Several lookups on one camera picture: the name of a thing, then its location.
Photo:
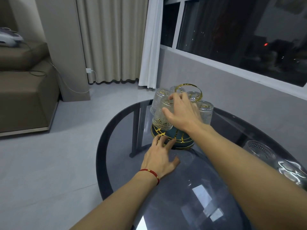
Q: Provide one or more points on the person's right hand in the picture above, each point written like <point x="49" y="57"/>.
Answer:
<point x="184" y="114"/>

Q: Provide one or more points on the person's left hand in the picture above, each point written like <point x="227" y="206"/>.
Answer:
<point x="158" y="160"/>

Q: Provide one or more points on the clear textured glass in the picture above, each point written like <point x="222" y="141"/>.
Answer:
<point x="193" y="95"/>
<point x="160" y="117"/>
<point x="260" y="150"/>
<point x="206" y="114"/>
<point x="173" y="89"/>
<point x="157" y="100"/>

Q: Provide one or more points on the person's right forearm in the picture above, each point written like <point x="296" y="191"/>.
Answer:
<point x="251" y="177"/>

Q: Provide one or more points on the person's left forearm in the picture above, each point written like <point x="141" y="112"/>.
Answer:
<point x="115" y="208"/>

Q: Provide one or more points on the dark glass round table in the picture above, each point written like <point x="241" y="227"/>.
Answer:
<point x="189" y="167"/>

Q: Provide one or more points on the white sheer curtain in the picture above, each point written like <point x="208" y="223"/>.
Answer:
<point x="151" y="57"/>

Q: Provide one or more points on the white framed window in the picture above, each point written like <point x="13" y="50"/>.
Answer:
<point x="215" y="26"/>

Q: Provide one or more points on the beige pleated curtain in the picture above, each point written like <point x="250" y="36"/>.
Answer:
<point x="115" y="40"/>

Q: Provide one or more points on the white charger plug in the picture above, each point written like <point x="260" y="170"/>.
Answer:
<point x="88" y="71"/>

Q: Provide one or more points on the clear plastic wrap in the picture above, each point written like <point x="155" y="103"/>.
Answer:
<point x="292" y="173"/>

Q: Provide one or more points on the brown sofa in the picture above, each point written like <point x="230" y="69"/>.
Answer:
<point x="24" y="105"/>

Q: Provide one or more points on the white purple device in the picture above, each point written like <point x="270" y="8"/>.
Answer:
<point x="9" y="39"/>

